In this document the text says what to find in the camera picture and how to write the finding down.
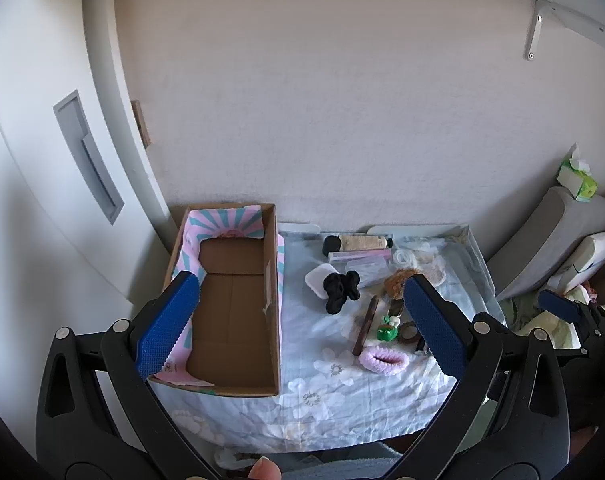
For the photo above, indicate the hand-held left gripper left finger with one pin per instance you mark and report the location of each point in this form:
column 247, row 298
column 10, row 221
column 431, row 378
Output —
column 167, row 325

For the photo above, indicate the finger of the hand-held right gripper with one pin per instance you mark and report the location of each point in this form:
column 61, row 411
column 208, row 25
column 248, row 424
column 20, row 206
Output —
column 559, row 305

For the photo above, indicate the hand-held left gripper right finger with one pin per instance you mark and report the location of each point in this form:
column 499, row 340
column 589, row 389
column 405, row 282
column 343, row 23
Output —
column 435, row 325

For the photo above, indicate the brown tape roll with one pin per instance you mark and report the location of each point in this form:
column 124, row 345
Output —
column 408, row 341

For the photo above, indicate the green frog toy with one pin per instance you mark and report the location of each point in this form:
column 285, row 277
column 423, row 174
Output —
column 386, row 332

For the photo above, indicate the beige lace pad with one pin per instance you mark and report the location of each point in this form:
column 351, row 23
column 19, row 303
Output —
column 435, row 274

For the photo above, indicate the brown plush bear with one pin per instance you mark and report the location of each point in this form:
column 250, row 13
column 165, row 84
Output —
column 397, row 282

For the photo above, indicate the pink fluffy scrunchie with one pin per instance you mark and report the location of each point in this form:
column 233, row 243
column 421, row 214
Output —
column 382, row 360

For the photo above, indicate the cardboard box with pink lining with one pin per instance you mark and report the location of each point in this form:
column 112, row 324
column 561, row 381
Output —
column 232, row 310

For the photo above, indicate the brown wooden stick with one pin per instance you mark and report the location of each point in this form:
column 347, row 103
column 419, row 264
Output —
column 366, row 325

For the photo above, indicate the black fabric hair accessory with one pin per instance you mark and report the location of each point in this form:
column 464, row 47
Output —
column 338, row 292

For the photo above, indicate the cream bottle with black cap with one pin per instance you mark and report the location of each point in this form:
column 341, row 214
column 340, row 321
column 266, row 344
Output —
column 362, row 243

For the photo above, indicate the white rounded case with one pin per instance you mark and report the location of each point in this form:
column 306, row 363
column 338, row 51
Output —
column 320, row 279

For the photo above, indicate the person's left hand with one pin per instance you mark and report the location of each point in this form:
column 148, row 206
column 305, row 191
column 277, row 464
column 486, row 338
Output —
column 265, row 470

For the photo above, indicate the yellow green cloth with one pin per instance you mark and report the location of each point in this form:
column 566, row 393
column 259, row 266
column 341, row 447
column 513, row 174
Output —
column 547, row 325

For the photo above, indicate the white pillow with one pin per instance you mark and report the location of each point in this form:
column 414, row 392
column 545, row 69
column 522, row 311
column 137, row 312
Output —
column 589, row 252

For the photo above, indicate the grey cushion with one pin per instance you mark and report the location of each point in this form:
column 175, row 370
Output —
column 542, row 245

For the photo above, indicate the green tissue box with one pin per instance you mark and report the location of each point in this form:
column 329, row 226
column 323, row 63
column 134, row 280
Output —
column 579, row 185

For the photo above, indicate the pale blue floral cloth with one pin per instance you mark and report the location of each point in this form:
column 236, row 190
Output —
column 322, row 390

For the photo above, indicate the grey blue fluffy mat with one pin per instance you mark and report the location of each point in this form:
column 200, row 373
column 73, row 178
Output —
column 342, row 462

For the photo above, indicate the white sliding door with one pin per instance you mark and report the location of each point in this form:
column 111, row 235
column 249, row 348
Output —
column 32, row 185

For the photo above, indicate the wooden wall block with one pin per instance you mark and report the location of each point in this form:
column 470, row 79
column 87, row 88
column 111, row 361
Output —
column 141, row 122

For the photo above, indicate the white shelf bracket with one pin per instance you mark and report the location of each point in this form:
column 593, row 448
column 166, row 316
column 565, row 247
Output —
column 537, row 25

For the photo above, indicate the white wall shelf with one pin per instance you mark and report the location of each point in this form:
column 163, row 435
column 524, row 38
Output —
column 572, row 5

